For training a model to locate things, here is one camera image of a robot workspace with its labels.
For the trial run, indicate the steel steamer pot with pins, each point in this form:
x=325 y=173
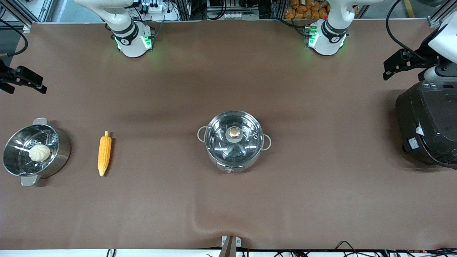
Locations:
x=59 y=150

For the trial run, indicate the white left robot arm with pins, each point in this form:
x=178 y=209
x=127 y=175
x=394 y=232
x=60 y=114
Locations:
x=330 y=35

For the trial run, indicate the long white power strip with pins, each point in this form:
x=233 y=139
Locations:
x=235 y=15

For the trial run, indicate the aluminium frame post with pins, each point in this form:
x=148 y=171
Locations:
x=433 y=21
x=28 y=28

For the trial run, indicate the yellow corn cob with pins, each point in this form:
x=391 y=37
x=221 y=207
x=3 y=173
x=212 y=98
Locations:
x=104 y=153

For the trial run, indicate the metal table clamp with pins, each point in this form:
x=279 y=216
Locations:
x=231 y=244

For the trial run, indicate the black rice cooker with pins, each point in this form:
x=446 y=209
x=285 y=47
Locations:
x=425 y=121

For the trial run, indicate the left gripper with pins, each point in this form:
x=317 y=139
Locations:
x=424 y=61

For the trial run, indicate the bag of orange buns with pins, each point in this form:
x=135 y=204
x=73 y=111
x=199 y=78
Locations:
x=303 y=10

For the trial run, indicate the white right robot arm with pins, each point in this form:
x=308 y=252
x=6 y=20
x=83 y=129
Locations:
x=130 y=37

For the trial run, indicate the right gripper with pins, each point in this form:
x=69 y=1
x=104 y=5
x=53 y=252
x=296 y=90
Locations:
x=4 y=77

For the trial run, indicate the white steamed bun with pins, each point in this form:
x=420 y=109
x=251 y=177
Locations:
x=39 y=152

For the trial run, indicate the glass pot lid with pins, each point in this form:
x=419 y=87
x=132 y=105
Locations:
x=221 y=142

